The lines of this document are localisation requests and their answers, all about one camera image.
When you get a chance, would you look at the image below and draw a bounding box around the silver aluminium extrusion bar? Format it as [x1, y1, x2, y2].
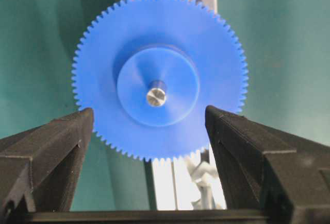
[145, 0, 226, 210]

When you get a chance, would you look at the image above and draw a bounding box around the steel shaft with clear mount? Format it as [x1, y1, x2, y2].
[146, 80, 167, 107]

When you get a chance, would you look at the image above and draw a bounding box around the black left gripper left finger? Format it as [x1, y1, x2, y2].
[1, 108, 93, 223]

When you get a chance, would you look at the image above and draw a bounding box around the large blue plastic gear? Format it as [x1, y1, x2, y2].
[72, 0, 249, 160]

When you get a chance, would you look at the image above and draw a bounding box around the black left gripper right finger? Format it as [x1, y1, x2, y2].
[205, 106, 329, 223]

